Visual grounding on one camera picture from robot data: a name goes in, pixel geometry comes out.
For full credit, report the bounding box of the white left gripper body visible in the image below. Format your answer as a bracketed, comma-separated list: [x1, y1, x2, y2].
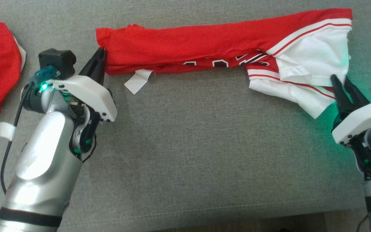
[48, 75, 118, 123]

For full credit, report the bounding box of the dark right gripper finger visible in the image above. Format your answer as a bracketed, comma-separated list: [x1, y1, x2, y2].
[345, 78, 370, 108]
[330, 75, 353, 113]

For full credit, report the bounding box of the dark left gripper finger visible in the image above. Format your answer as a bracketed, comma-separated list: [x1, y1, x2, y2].
[90, 49, 108, 87]
[79, 48, 105, 78]

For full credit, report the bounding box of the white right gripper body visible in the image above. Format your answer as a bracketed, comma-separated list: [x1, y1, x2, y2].
[332, 101, 371, 144]

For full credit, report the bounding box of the red white basketball jersey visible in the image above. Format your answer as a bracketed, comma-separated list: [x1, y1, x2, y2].
[95, 8, 353, 120]

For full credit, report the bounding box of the grey fabric sofa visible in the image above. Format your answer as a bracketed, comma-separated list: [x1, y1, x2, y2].
[0, 0, 371, 232]

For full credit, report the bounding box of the teal camera cable connector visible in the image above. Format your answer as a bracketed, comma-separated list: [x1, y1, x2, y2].
[33, 65, 60, 85]

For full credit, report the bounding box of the white cable label tag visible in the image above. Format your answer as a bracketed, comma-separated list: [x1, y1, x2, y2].
[0, 122, 16, 142]

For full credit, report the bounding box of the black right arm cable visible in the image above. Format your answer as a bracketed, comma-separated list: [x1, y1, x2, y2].
[356, 215, 369, 232]

